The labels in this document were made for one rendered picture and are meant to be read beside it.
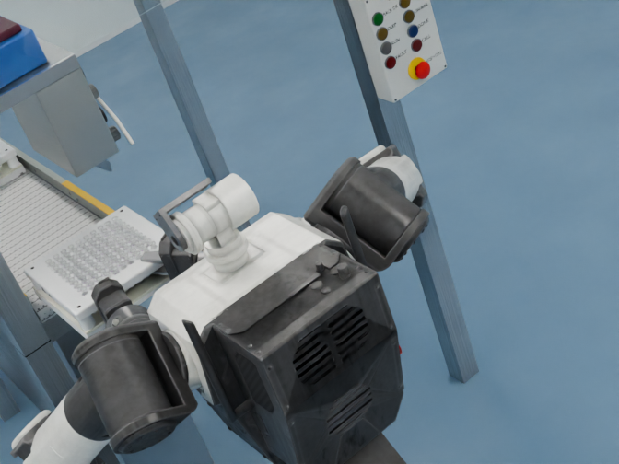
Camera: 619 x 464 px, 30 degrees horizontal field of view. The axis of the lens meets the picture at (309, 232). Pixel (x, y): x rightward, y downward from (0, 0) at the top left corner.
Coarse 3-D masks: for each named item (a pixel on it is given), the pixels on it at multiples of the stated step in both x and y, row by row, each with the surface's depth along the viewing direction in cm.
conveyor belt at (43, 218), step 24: (0, 192) 282; (24, 192) 278; (48, 192) 274; (0, 216) 272; (24, 216) 268; (48, 216) 265; (72, 216) 262; (96, 216) 258; (0, 240) 262; (24, 240) 259; (48, 240) 256; (24, 264) 251; (24, 288) 243; (48, 312) 237
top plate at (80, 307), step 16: (128, 208) 233; (96, 224) 231; (128, 224) 228; (144, 224) 226; (160, 240) 219; (48, 256) 227; (32, 272) 224; (48, 272) 222; (80, 272) 218; (96, 272) 217; (128, 272) 213; (144, 272) 213; (48, 288) 217; (64, 288) 215; (128, 288) 212; (64, 304) 211; (80, 304) 209; (80, 320) 208
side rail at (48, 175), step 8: (8, 144) 295; (16, 152) 289; (24, 160) 285; (32, 160) 283; (32, 168) 283; (40, 168) 278; (48, 168) 276; (40, 176) 281; (48, 176) 274; (56, 176) 272; (56, 184) 272; (64, 192) 270; (72, 192) 265; (80, 200) 262; (88, 208) 260; (96, 208) 255; (104, 216) 253
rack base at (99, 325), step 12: (156, 276) 218; (168, 276) 217; (132, 288) 217; (144, 288) 216; (156, 288) 216; (48, 300) 222; (132, 300) 214; (144, 300) 215; (60, 312) 219; (72, 324) 215; (96, 324) 211; (84, 336) 212
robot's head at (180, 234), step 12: (204, 180) 155; (192, 192) 154; (168, 204) 152; (180, 204) 156; (156, 216) 154; (168, 216) 152; (180, 216) 152; (168, 228) 153; (180, 228) 151; (180, 240) 152; (192, 240) 152; (192, 252) 155
